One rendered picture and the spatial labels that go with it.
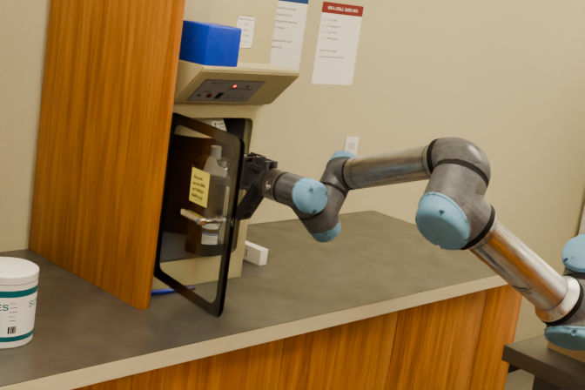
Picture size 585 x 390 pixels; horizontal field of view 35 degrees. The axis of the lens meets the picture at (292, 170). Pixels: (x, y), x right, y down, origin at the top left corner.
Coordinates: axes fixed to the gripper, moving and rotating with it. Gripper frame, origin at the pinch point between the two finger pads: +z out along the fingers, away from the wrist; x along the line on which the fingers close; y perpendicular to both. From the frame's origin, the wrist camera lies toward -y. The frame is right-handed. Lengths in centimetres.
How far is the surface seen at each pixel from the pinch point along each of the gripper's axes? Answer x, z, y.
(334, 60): -88, 43, 26
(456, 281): -74, -28, -30
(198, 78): 16.8, -9.7, 24.8
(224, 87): 6.9, -7.7, 22.7
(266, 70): -2.2, -11.8, 27.5
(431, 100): -148, 44, 12
